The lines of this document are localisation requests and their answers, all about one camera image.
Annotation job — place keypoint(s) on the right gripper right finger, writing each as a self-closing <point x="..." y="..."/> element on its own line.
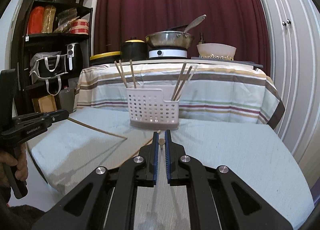
<point x="217" y="197"/>

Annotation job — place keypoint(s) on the white induction cooker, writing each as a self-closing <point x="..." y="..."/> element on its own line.
<point x="167" y="53"/>

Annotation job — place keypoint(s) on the black air fryer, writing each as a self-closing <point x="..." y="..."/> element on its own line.
<point x="75" y="54"/>

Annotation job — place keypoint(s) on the white perforated utensil basket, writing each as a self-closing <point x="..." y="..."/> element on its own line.
<point x="151" y="107"/>

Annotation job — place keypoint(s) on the red striped round tins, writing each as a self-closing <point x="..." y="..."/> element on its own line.
<point x="80" y="26"/>

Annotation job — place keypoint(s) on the wooden framed board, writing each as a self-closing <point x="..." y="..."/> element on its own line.
<point x="44" y="104"/>

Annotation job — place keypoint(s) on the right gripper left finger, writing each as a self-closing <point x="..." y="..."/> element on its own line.
<point x="106" y="199"/>

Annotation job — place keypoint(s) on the person left hand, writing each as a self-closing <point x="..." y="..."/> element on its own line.
<point x="20" y="163"/>

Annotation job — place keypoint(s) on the olive oil bottle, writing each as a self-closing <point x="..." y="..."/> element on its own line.
<point x="201" y="40"/>

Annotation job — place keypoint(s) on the dark cutting board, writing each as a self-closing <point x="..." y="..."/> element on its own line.
<point x="220" y="61"/>

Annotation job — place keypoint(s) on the wooden chopstick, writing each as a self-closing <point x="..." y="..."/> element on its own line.
<point x="190" y="76"/>
<point x="182" y="82"/>
<point x="161" y="141"/>
<point x="133" y="74"/>
<point x="123" y="72"/>
<point x="120" y="73"/>
<point x="96" y="129"/>
<point x="178" y="81"/>

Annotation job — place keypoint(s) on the red package on shelf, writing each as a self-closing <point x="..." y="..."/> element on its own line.
<point x="35" y="22"/>

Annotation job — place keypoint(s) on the striped tablecloth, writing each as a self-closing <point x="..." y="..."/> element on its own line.
<point x="216" y="92"/>

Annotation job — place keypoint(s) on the black pot yellow lid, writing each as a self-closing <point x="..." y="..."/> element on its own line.
<point x="134" y="49"/>

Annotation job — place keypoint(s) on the gold package on shelf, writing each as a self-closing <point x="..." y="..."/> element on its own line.
<point x="48" y="19"/>

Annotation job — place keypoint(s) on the steel frying pan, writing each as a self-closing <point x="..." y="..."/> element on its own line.
<point x="178" y="39"/>

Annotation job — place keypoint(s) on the black shelf unit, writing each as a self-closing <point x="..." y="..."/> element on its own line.
<point x="25" y="45"/>

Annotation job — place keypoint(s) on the white mixing bowl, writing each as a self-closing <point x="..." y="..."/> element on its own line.
<point x="219" y="51"/>

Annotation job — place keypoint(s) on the white cabinet doors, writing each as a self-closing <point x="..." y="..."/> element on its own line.
<point x="293" y="28"/>

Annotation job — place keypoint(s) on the yellow black flat grill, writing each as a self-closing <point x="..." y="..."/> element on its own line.
<point x="104" y="58"/>

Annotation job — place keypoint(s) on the black white tote bag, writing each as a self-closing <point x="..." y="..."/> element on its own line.
<point x="47" y="67"/>

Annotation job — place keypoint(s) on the dark red curtain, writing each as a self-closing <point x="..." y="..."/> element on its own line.
<point x="238" y="23"/>

